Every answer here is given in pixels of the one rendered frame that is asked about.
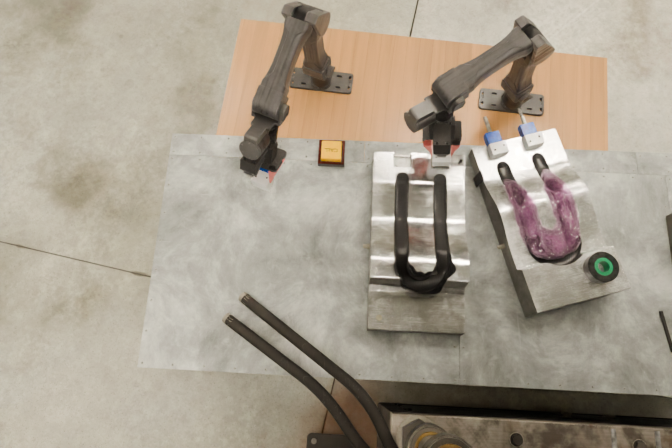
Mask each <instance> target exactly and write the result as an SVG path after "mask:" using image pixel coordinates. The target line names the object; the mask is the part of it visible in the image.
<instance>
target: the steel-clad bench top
mask: <svg viewBox="0 0 672 448"><path fill-rule="evenodd" d="M243 139H244V136H228V135H203V134H179V133H172V140H171V147H170V153H169V160H168V167H167V173H166V180H165V186H164V193H163V200H162V206H161V213H160V220H159V226H158V233H157V240H156V246H155V253H154V260H153V266H152V273H151V279H150V286H149V293H148V299H147V306H146V313H145V319H144V326H143V333H142V339H141V346H140V353H139V359H138V366H137V367H142V368H160V369H179V370H197V371H216V372H234V373H253V374H271V375H290V374H289V373H288V372H287V371H285V370H284V369H283V368H281V367H280V366H279V365H278V364H276V363H275V362H274V361H272V360H271V359H270V358H268V357H267V356H266V355H265V354H263V353H262V352H261V351H259V350H258V349H257V348H256V347H254V346H253V345H252V344H250V343H249V342H248V341H246V340H245V339H244V338H243V337H241V336H240V335H239V334H237V333H236V332H235V331H234V330H232V329H231V328H230V327H228V326H227V325H226V324H225V323H223V322H222V318H223V317H224V315H225V314H227V313H230V314H231V315H233V316H234V317H235V318H236V319H238V320H239V321H240V322H242V323H243V324H244V325H246V326H247V327H248V328H250V329H251V330H252V331H254V332H255V333H256V334H257V335H259V336H260V337H261V338H263V339H264V340H265V341H267V342H268V343H269V344H271V345H272V346H273V347H275V348H276V349H277V350H278V351H280V352H281V353H282V354H284V355H285V356H286V357H288V358H289V359H290V360H292V361H293V362H294V363H296V364H297V365H298V366H299V367H301V368H302V369H303V370H305V371H306V372H307V373H309V374H310V375H311V376H312V377H327V378H334V377H332V376H331V375H330V374H329V373H327V372H326V371H325V370H324V369H322V368H321V367H320V366H319V365H318V364H316V363H315V362H314V361H313V360H311V359H310V358H309V357H308V356H306V355H305V354H304V353H303V352H302V351H300V350H299V349H298V348H297V347H295V346H294V345H293V344H292V343H290V342H289V341H288V340H287V339H286V338H284V337H283V336H282V335H281V334H279V333H278V332H277V331H276V330H274V329H273V328H272V327H271V326H270V325H268V324H267V323H266V322H265V321H263V320H262V319H261V318H260V317H258V316H257V315H256V314H255V313H254V312H252V311H251V310H250V309H249V308H247V307H246V306H245V305H244V304H242V303H241V302H240V301H239V300H238V299H239V296H240V295H241V294H242V293H243V292H246V293H247V294H249V295H250V296H251V297H253V298H254V299H255V300H256V301H258V302H259V303H260V304H261V305H263V306H264V307H265V308H266V309H268V310H269V311H270V312H271V313H273V314H274V315H275V316H276V317H278V318H279V319H280V320H281V321H283V322H284V323H285V324H286V325H288V326H289V327H290V328H291V329H293V330H294V331H295V332H296V333H298V334H299V335H300V336H301V337H303V338H304V339H305V340H306V341H308V342H309V343H310V344H311V345H313V346H314V347H315V348H317V349H318V350H319V351H320V352H322V353H323V354H324V355H325V356H327V357H328V358H329V359H330V360H332V361H333V362H334V363H335V364H337V365H338V366H339V367H340V368H342V369H343V370H344V371H345V372H347V373H348V374H349V375H350V376H351V377H353V378H354V379H364V380H382V381H401V382H420V383H438V384H457V385H475V386H494V387H512V388H531V389H549V390H568V391H586V392H605V393H623V394H642V395H660V396H672V355H671V351H670V348H669V344H668V341H667V337H666V334H665V330H664V327H663V324H662V320H661V317H660V313H659V311H663V313H664V317H665V320H666V324H667V327H668V330H669V334H670V337H671V341H672V261H671V253H670V245H669V237H668V230H667V222H666V216H667V215H669V214H671V213H672V153H651V152H626V151H601V150H576V149H564V151H565V153H566V156H567V158H568V161H569V162H570V164H571V166H572V167H573V169H574V170H575V171H576V172H577V174H578V175H579V176H580V177H581V179H582V180H583V181H584V183H585V185H586V186H587V188H588V191H589V193H590V196H591V199H592V203H593V206H594V210H595V214H596V218H597V221H598V225H599V228H600V231H601V234H602V236H603V239H604V241H605V244H606V246H614V248H615V250H616V252H617V255H618V257H619V260H620V262H621V265H622V267H623V269H624V272H625V274H626V277H627V279H628V281H629V284H630V286H631V288H630V289H627V290H624V291H621V292H618V293H614V294H611V295H607V296H603V297H600V298H596V299H592V300H588V301H585V302H581V303H577V304H573V305H570V306H566V307H562V308H558V309H555V310H551V311H547V312H543V313H539V314H536V315H532V316H528V317H525V316H524V313H523V310H522V307H521V304H520V302H519V299H518V296H517V293H516V290H515V287H514V284H513V282H512V279H511V276H510V273H509V270H508V267H507V265H506V262H505V259H504V256H503V253H502V250H501V249H498V248H497V246H498V245H499V242H498V239H497V236H496V233H495V230H494V227H493V225H492V222H491V219H490V216H489V213H488V210H487V207H486V205H485V202H484V199H483V196H482V193H481V190H480V187H479V186H478V187H477V188H476V186H475V183H474V180H473V178H474V177H475V173H474V170H473V167H472V165H471V162H470V159H469V156H468V155H469V153H470V152H471V150H472V149H473V148H477V147H481V146H477V145H460V147H459V148H458V149H457V150H456V151H455V152H454V153H453V155H464V173H465V230H466V238H467V245H468V252H469V263H470V282H469V283H468V285H467V286H466V287H465V294H464V297H465V334H463V335H444V334H425V333H405V332H386V331H367V307H368V278H369V249H367V248H363V244H367V243H368V244H370V220H371V191H372V162H373V154H374V151H379V152H394V154H408V155H410V153H428V154H430V153H429V151H428V150H427V149H426V148H425V147H424V146H423V143H402V142H377V141H353V140H342V141H345V162H344V167H329V166H318V151H319V140H328V139H303V138H278V137H277V142H278V144H279V145H280V146H281V147H280V149H282V150H285V151H286V152H287V154H286V157H285V161H284V162H283V164H282V165H281V167H280V168H279V170H278V171H277V173H276V174H275V177H274V183H273V185H272V187H271V190H270V192H268V191H266V190H263V189H261V188H258V187H255V186H253V184H252V182H251V178H252V177H251V176H248V175H245V174H244V173H243V172H244V171H243V170H241V169H240V159H241V158H242V156H243V155H242V153H241V152H240V149H239V145H240V143H241V142H242V140H243ZM364 152H365V158H364ZM212 156H213V157H212ZM236 157H237V158H236ZM308 160H309V161H308ZM356 162H357V163H356ZM597 172H598V173H597ZM459 371H460V379H459ZM290 376H292V375H290Z"/></svg>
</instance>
